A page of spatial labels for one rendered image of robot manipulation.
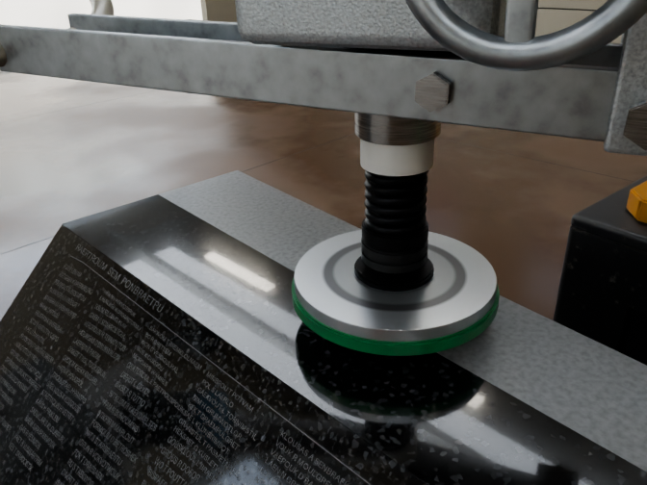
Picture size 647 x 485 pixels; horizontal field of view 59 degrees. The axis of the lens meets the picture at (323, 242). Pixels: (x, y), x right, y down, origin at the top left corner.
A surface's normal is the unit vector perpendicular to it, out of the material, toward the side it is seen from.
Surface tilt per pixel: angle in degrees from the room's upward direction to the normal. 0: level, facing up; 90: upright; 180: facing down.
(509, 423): 0
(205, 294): 0
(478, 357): 0
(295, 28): 90
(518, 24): 90
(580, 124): 90
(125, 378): 45
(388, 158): 90
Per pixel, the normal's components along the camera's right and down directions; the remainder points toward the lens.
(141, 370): -0.53, -0.39
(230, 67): -0.43, 0.43
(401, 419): -0.04, -0.89
